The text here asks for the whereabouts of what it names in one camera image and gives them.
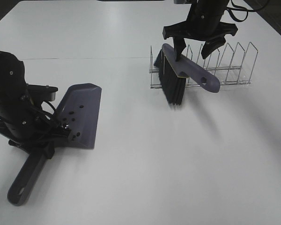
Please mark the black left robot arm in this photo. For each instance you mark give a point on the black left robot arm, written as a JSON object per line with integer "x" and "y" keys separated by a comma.
{"x": 12, "y": 76}

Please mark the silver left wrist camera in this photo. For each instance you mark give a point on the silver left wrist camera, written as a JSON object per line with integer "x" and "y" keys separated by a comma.
{"x": 41, "y": 93}

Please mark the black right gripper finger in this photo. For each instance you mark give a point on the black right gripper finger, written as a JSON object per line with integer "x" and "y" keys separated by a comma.
{"x": 211, "y": 46}
{"x": 179, "y": 46}

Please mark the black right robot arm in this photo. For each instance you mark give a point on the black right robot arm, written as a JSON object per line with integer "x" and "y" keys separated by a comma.
{"x": 207, "y": 5}

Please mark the chrome wire dish rack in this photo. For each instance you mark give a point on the chrome wire dish rack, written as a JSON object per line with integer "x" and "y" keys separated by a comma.
{"x": 233, "y": 65}

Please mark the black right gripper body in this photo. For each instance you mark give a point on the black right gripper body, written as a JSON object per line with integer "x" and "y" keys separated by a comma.
{"x": 201, "y": 25}

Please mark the purple plastic dustpan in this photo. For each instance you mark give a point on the purple plastic dustpan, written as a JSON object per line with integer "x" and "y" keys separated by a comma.
{"x": 86, "y": 94}

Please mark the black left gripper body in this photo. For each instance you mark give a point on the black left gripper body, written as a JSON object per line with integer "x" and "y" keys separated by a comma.
{"x": 31, "y": 126}

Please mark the pile of coffee beans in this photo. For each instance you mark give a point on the pile of coffee beans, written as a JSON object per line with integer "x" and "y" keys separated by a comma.
{"x": 71, "y": 118}

